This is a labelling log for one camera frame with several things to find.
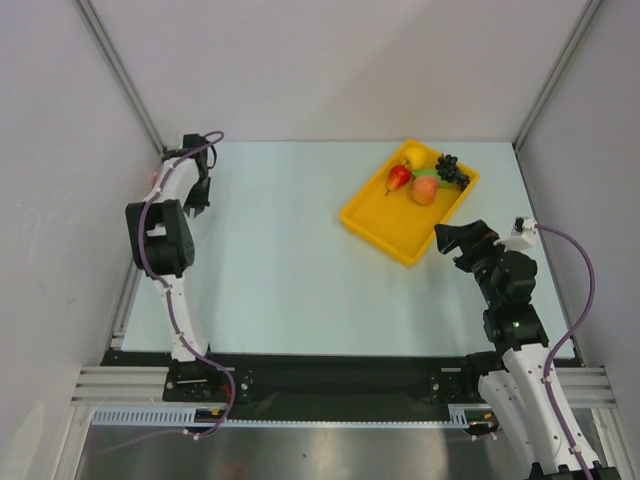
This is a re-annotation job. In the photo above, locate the left aluminium corner post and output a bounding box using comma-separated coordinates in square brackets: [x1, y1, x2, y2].
[72, 0, 165, 154]

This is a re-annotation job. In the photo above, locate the yellow plastic tray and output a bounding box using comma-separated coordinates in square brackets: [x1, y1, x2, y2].
[340, 139, 479, 267]

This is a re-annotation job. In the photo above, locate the aluminium corner post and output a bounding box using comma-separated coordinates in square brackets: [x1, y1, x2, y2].
[72, 0, 165, 154]
[512, 0, 605, 155]

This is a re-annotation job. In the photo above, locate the peach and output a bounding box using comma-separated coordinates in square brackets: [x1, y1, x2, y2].
[411, 175, 439, 206]

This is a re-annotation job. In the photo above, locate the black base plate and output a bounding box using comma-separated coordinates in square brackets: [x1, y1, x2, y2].
[102, 350, 498, 424]

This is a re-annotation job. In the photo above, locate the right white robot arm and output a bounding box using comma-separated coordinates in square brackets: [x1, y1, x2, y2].
[434, 217, 620, 479]

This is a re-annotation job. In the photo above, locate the right aluminium corner post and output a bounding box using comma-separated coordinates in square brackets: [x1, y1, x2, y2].
[512, 0, 605, 155]

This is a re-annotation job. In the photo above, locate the yellow apple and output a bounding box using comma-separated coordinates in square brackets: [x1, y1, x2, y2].
[401, 146, 428, 172]

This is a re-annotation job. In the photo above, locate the dark grape bunch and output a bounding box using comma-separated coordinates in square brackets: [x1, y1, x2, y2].
[436, 154, 470, 191]

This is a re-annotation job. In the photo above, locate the white cable duct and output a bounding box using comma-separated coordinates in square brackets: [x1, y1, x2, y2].
[91, 406, 498, 429]

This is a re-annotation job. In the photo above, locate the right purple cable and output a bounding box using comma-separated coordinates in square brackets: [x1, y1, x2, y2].
[534, 223, 606, 480]

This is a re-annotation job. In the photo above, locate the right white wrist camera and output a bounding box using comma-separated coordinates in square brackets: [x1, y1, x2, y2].
[495, 217, 538, 251]

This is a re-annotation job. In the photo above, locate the purple cable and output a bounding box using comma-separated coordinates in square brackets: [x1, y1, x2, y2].
[534, 223, 606, 480]
[94, 130, 236, 454]

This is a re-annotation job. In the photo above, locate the red pear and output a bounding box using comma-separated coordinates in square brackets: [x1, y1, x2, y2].
[385, 165, 412, 195]

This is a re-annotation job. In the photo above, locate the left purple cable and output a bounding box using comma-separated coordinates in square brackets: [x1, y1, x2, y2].
[94, 130, 236, 454]

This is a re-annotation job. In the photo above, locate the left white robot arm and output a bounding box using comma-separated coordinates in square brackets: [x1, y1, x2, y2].
[125, 133, 220, 403]

